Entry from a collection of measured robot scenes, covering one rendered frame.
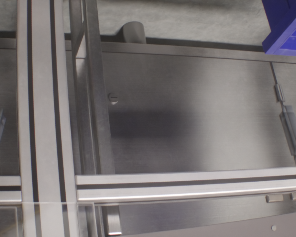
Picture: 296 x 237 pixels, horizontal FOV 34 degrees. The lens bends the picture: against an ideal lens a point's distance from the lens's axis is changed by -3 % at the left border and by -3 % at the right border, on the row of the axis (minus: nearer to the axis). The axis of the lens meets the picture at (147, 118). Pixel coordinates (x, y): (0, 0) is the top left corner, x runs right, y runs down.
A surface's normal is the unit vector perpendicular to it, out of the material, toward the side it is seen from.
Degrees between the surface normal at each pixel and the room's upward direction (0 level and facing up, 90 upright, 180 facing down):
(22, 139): 90
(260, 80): 90
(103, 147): 90
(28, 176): 90
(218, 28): 0
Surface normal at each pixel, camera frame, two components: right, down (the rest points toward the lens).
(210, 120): 0.30, -0.42
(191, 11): 0.13, 0.91
